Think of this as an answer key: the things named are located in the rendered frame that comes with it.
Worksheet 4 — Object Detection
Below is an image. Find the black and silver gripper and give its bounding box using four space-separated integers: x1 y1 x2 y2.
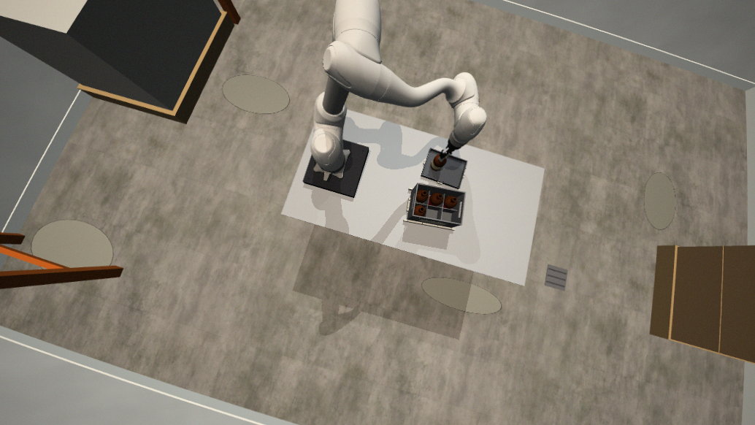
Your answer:
438 138 460 162

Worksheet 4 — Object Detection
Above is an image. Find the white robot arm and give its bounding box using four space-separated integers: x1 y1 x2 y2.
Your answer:
310 0 487 182

